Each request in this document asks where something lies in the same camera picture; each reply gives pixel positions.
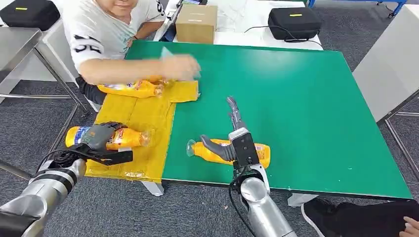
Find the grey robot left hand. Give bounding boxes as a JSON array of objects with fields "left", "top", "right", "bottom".
[{"left": 80, "top": 121, "right": 128, "bottom": 152}]

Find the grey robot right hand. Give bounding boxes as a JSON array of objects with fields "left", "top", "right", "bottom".
[{"left": 200, "top": 96, "right": 248, "bottom": 162}]

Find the person's right hand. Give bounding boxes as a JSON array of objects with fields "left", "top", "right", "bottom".
[{"left": 160, "top": 54, "right": 202, "bottom": 82}]

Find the bystander's hand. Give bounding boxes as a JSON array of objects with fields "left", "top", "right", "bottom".
[{"left": 399, "top": 216, "right": 419, "bottom": 237}]

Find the orange juice bottle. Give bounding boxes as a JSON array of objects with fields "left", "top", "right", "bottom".
[
  {"left": 65, "top": 125, "right": 152, "bottom": 151},
  {"left": 97, "top": 79, "right": 165, "bottom": 99},
  {"left": 186, "top": 139, "right": 271, "bottom": 169}
]

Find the cardboard box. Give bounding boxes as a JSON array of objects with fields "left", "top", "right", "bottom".
[{"left": 175, "top": 3, "right": 218, "bottom": 44}]

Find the yellow sheet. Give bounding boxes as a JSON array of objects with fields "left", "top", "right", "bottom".
[{"left": 84, "top": 77, "right": 200, "bottom": 183}]

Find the black leg with shoe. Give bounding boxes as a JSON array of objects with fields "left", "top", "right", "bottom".
[{"left": 301, "top": 197, "right": 419, "bottom": 237}]

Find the white table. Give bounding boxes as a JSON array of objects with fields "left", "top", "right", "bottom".
[{"left": 153, "top": 0, "right": 324, "bottom": 51}]

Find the white table foot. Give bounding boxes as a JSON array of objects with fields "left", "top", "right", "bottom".
[
  {"left": 140, "top": 181, "right": 165, "bottom": 197},
  {"left": 288, "top": 193, "right": 318, "bottom": 207}
]

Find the person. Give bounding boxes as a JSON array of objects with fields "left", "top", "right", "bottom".
[{"left": 62, "top": 0, "right": 166, "bottom": 105}]

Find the white panel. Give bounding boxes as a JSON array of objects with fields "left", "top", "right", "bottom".
[{"left": 19, "top": 19, "right": 81, "bottom": 84}]

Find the green table mat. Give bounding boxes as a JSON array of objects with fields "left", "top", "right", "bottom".
[{"left": 125, "top": 40, "right": 413, "bottom": 200}]

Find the black carry case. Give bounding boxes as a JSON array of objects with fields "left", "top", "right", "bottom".
[
  {"left": 267, "top": 7, "right": 323, "bottom": 42},
  {"left": 0, "top": 0, "right": 61, "bottom": 32}
]

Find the steel table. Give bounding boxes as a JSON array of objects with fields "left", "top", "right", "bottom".
[{"left": 0, "top": 27, "right": 89, "bottom": 181}]

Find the grey table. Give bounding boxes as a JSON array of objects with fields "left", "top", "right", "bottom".
[{"left": 352, "top": 4, "right": 419, "bottom": 181}]

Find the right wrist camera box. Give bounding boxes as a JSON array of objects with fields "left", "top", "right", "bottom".
[{"left": 228, "top": 127, "right": 260, "bottom": 169}]

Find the black cable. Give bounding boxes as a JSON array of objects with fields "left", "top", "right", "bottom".
[{"left": 244, "top": 25, "right": 323, "bottom": 47}]

